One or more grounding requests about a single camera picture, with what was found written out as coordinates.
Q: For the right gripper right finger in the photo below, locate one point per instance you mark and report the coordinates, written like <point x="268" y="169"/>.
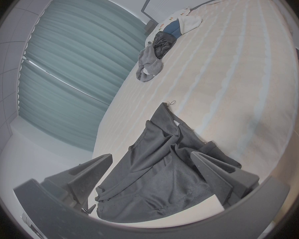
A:
<point x="221" y="183"/>

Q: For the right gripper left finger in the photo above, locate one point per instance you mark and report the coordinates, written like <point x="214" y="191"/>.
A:
<point x="87" y="178"/>

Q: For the black T-shirt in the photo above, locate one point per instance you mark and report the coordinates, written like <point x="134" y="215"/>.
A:
<point x="152" y="183"/>

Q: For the bed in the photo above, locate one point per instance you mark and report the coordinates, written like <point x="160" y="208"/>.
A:
<point x="226" y="83"/>

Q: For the blue-green curtain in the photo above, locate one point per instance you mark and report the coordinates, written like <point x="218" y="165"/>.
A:
<point x="89" y="33"/>
<point x="64" y="103"/>

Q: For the grey garment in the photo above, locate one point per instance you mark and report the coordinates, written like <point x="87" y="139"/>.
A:
<point x="149" y="61"/>

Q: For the black patterned garment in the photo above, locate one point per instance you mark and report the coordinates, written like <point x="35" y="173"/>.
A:
<point x="164" y="42"/>

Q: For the dark blue garment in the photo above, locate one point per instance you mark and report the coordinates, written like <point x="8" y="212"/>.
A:
<point x="173" y="28"/>

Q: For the grey bedside table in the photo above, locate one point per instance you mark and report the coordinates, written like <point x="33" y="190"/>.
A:
<point x="150" y="26"/>

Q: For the white printed pillow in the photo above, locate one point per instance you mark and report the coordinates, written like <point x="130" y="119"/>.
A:
<point x="174" y="15"/>

